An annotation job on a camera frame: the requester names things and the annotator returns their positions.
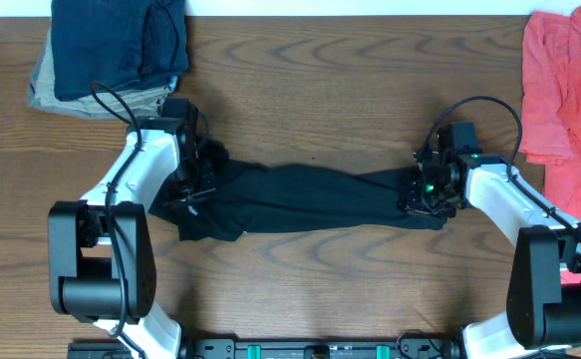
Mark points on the folded navy blue garment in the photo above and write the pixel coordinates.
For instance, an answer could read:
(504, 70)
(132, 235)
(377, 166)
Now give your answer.
(124, 44)

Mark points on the folded khaki garment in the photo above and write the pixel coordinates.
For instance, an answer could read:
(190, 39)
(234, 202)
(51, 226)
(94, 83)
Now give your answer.
(95, 102)

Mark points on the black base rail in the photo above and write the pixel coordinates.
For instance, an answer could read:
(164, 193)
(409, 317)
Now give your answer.
(412, 344)

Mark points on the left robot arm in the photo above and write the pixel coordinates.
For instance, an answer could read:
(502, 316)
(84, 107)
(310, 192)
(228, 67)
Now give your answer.
(101, 263)

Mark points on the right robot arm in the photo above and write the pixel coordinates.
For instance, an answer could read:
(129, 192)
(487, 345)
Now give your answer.
(542, 318)

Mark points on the folded grey garment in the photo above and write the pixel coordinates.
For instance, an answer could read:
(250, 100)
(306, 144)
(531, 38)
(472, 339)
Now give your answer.
(71, 110)

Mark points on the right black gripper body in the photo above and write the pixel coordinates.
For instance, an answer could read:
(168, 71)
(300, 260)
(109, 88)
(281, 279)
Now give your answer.
(429, 197)

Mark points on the red-orange t-shirt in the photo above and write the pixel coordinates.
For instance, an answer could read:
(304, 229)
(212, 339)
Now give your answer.
(551, 105)

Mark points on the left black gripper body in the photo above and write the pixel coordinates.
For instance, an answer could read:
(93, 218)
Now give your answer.
(192, 181)

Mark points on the black t-shirt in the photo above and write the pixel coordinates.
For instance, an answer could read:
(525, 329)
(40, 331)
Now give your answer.
(254, 198)

